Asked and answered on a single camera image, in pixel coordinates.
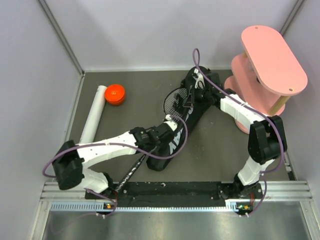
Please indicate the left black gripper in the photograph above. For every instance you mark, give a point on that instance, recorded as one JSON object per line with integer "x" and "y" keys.
{"x": 160, "y": 145}

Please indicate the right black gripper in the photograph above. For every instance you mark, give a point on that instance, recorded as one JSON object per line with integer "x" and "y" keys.
{"x": 191, "y": 100}

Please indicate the black badminton racket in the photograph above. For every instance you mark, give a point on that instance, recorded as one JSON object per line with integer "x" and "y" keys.
{"x": 159, "y": 157}

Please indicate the black racket bag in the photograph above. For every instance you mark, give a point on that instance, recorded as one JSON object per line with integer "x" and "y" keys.
{"x": 199, "y": 110}

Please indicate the white shuttlecock tube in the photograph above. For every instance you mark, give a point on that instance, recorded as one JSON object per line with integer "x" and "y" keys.
{"x": 94, "y": 116}

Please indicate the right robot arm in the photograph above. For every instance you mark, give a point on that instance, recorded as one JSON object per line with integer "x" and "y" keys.
{"x": 266, "y": 141}

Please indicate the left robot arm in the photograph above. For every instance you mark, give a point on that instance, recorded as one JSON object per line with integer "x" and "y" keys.
{"x": 73, "y": 162}

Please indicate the orange bowl stack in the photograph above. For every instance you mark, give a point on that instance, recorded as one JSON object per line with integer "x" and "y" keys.
{"x": 115, "y": 94}

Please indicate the pink tiered shelf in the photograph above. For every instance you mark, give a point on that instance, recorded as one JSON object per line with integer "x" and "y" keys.
{"x": 267, "y": 73}

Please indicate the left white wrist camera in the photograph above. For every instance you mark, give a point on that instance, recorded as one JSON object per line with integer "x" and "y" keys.
{"x": 170, "y": 122}

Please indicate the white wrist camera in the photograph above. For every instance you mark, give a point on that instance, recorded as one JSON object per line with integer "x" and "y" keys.
{"x": 199, "y": 79}
{"x": 170, "y": 122}

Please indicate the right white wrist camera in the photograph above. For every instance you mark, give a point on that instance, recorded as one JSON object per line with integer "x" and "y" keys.
{"x": 199, "y": 79}

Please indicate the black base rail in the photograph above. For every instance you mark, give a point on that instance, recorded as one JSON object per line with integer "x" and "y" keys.
{"x": 178, "y": 194}

